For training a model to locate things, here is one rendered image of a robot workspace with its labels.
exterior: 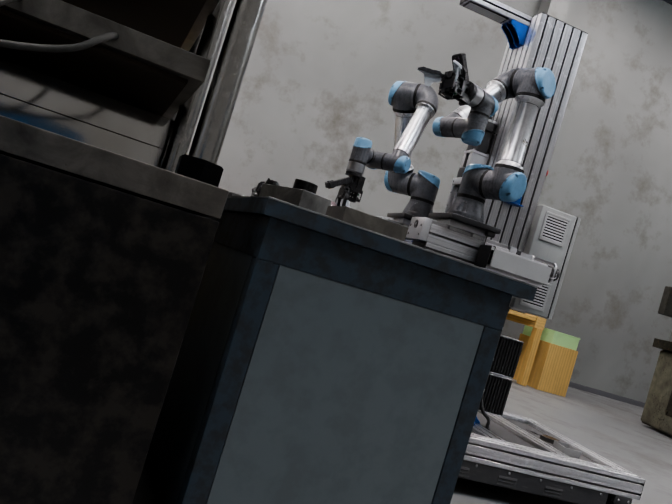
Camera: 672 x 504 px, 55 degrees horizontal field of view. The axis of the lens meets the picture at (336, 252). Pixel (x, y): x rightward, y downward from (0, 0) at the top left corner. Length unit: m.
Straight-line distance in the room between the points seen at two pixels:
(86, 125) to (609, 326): 10.21
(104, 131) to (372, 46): 7.88
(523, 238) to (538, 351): 5.82
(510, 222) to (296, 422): 1.74
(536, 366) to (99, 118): 7.42
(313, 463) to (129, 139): 0.98
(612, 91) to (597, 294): 3.20
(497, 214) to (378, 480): 1.62
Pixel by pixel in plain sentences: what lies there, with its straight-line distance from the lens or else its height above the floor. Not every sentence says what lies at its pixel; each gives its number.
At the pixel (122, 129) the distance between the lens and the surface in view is 1.87.
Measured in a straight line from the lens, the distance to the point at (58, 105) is 1.88.
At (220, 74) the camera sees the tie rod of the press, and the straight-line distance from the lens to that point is 1.39.
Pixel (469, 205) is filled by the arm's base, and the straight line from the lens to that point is 2.64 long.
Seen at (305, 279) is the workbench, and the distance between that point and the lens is 1.39.
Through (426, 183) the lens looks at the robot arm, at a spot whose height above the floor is 1.21.
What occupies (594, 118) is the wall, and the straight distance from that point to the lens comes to 11.12.
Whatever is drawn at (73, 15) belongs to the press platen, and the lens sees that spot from 1.44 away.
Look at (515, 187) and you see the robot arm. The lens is 2.59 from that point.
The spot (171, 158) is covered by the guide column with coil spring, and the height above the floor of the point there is 0.85.
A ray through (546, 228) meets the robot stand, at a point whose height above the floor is 1.14.
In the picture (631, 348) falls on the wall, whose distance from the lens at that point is 11.74.
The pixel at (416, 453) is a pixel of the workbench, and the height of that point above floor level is 0.34.
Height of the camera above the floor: 0.70
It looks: 1 degrees up
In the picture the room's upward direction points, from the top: 17 degrees clockwise
